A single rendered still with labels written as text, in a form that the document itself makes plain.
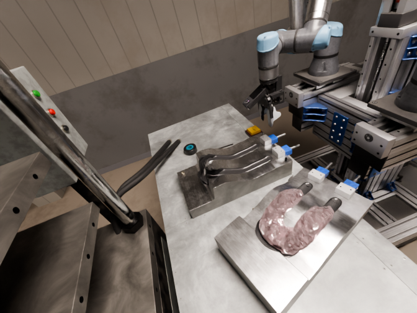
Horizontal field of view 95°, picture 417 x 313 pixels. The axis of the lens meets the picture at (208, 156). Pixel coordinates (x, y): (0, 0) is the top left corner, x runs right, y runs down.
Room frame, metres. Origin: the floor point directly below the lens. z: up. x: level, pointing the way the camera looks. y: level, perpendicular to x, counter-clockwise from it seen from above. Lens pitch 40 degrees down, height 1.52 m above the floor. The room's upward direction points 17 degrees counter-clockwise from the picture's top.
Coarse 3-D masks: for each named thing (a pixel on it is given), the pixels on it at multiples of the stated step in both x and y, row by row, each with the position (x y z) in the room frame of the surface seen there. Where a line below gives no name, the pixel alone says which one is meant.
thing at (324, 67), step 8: (328, 56) 0.95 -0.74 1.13; (336, 56) 0.95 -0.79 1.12; (312, 64) 1.01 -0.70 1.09; (320, 64) 0.97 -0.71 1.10; (328, 64) 0.94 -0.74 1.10; (336, 64) 0.94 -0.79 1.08; (312, 72) 0.99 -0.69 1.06; (320, 72) 0.95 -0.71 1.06; (328, 72) 0.93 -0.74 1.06; (336, 72) 0.93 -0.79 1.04
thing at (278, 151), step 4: (272, 148) 0.65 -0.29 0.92; (276, 148) 0.64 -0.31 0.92; (280, 148) 0.63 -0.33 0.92; (284, 148) 0.64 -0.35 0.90; (288, 148) 0.63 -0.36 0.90; (292, 148) 0.63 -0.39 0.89; (272, 152) 0.64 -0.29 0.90; (276, 152) 0.62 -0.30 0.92; (280, 152) 0.61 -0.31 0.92; (284, 152) 0.61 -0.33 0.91; (288, 152) 0.61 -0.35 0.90; (276, 156) 0.62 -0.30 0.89; (280, 156) 0.60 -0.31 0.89
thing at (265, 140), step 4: (264, 136) 0.75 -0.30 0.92; (268, 136) 0.76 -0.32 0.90; (272, 136) 0.75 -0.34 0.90; (280, 136) 0.74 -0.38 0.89; (260, 140) 0.75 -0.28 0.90; (264, 140) 0.72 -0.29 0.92; (268, 140) 0.71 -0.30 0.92; (272, 140) 0.72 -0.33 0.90; (276, 140) 0.72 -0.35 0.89; (264, 144) 0.71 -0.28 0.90; (268, 144) 0.71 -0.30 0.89
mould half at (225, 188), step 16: (240, 144) 0.78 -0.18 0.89; (272, 144) 0.70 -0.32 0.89; (224, 160) 0.67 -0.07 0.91; (240, 160) 0.67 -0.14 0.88; (272, 160) 0.60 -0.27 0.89; (288, 160) 0.57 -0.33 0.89; (192, 176) 0.68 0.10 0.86; (224, 176) 0.55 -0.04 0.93; (240, 176) 0.56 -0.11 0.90; (256, 176) 0.54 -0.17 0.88; (272, 176) 0.55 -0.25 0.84; (192, 192) 0.59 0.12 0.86; (208, 192) 0.56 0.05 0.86; (224, 192) 0.52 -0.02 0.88; (240, 192) 0.53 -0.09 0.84; (192, 208) 0.50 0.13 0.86; (208, 208) 0.50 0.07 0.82
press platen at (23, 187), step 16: (16, 160) 0.52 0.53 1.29; (32, 160) 0.48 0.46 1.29; (48, 160) 0.53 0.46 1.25; (0, 176) 0.45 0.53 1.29; (16, 176) 0.43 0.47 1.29; (32, 176) 0.43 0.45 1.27; (0, 192) 0.38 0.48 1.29; (16, 192) 0.37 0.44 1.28; (32, 192) 0.39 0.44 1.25; (0, 208) 0.32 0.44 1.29; (16, 208) 0.34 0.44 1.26; (0, 224) 0.28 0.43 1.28; (16, 224) 0.30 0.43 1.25; (0, 240) 0.26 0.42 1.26; (0, 256) 0.23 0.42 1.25
